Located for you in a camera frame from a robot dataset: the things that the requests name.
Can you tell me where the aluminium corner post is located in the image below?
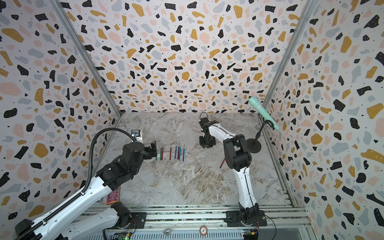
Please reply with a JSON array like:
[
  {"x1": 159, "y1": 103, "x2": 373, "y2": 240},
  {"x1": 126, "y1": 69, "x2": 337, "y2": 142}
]
[
  {"x1": 263, "y1": 0, "x2": 318, "y2": 110},
  {"x1": 48, "y1": 1, "x2": 122, "y2": 118}
]

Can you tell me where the aluminium corner post right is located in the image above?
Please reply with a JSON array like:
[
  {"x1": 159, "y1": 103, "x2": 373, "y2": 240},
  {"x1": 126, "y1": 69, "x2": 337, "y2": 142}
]
[{"x1": 263, "y1": 0, "x2": 318, "y2": 110}]

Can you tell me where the mint green microphone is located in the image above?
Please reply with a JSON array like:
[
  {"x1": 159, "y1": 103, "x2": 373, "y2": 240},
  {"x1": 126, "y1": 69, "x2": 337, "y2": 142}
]
[{"x1": 249, "y1": 97, "x2": 280, "y2": 131}]

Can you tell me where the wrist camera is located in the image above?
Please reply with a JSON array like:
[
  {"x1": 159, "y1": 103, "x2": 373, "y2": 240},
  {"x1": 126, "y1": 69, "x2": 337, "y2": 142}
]
[
  {"x1": 131, "y1": 130, "x2": 143, "y2": 143},
  {"x1": 199, "y1": 117, "x2": 211, "y2": 130}
]

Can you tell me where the purple orange small box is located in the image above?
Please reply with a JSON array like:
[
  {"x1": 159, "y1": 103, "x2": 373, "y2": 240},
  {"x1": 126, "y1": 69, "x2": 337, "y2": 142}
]
[{"x1": 106, "y1": 188, "x2": 121, "y2": 205}]

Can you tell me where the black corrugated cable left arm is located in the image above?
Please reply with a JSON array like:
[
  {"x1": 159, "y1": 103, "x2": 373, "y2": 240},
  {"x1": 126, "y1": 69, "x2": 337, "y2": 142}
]
[{"x1": 13, "y1": 127, "x2": 137, "y2": 240}]

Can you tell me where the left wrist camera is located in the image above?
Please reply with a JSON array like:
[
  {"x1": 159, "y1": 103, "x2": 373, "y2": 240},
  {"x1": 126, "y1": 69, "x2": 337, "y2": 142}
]
[{"x1": 131, "y1": 130, "x2": 143, "y2": 143}]

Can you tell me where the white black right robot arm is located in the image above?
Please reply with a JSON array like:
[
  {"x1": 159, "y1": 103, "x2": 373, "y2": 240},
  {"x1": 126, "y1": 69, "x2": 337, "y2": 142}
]
[{"x1": 199, "y1": 118, "x2": 260, "y2": 225}]

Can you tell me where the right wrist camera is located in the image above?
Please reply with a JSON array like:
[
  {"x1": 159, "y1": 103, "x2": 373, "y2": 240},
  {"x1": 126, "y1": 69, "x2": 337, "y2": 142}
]
[{"x1": 199, "y1": 117, "x2": 211, "y2": 130}]

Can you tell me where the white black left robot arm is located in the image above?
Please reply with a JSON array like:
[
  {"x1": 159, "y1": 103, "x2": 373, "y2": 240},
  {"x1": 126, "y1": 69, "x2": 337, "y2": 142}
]
[{"x1": 15, "y1": 142, "x2": 157, "y2": 240}]

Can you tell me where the aluminium corner post left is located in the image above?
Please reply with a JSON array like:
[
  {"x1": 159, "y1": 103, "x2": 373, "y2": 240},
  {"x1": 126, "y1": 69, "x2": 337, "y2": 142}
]
[{"x1": 48, "y1": 1, "x2": 122, "y2": 118}]

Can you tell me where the black microphone stand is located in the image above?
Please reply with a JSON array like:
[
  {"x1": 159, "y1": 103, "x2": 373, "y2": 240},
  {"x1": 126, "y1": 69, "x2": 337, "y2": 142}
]
[{"x1": 246, "y1": 120, "x2": 275, "y2": 154}]

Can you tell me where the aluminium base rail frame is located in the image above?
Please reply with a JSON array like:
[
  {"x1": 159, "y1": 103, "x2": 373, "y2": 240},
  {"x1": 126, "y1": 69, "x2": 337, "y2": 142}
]
[{"x1": 127, "y1": 205, "x2": 316, "y2": 240}]

